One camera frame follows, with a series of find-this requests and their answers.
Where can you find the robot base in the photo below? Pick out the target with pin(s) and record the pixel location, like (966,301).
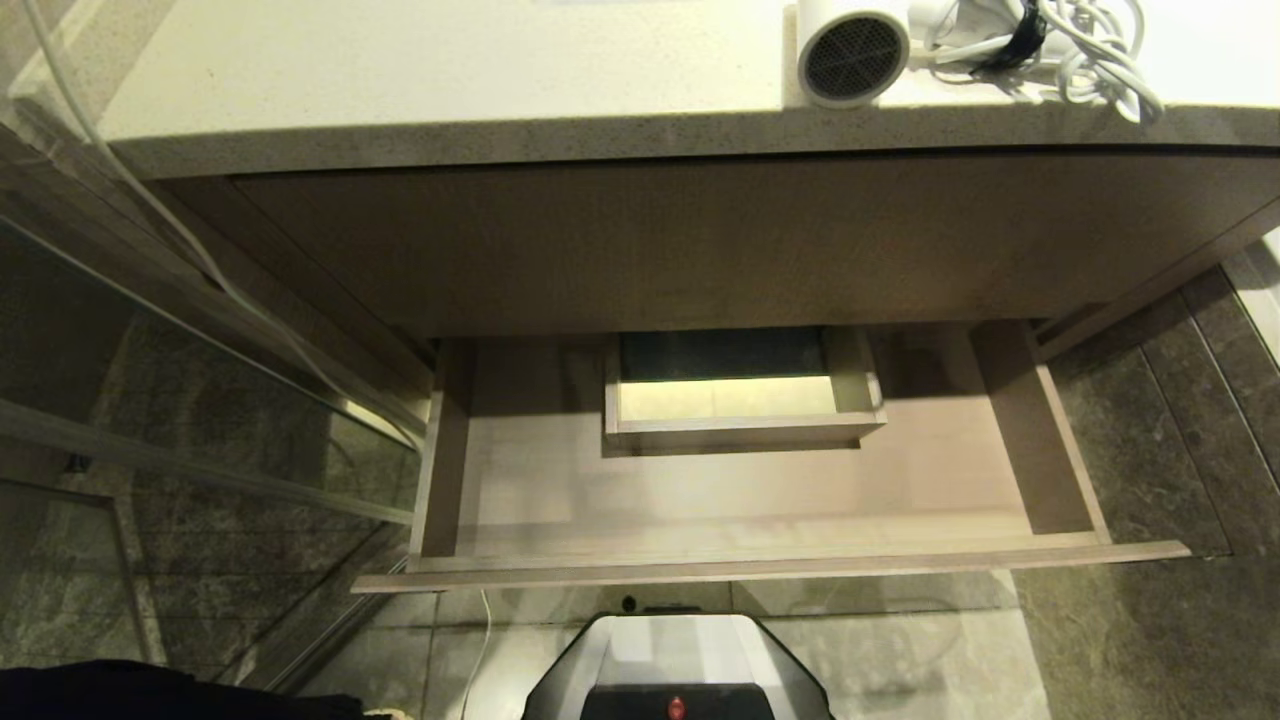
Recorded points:
(680,665)

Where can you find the open wooden drawer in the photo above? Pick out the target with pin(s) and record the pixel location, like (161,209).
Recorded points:
(760,490)

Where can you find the white hair dryer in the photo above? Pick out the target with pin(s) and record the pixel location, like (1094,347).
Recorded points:
(855,50)

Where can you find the stone top vanity cabinet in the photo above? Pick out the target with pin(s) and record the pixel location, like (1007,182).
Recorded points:
(620,200)

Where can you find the glass shower partition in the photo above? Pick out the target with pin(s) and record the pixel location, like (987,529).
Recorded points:
(180,420)

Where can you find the dark cloth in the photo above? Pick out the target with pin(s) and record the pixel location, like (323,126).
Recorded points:
(150,692)

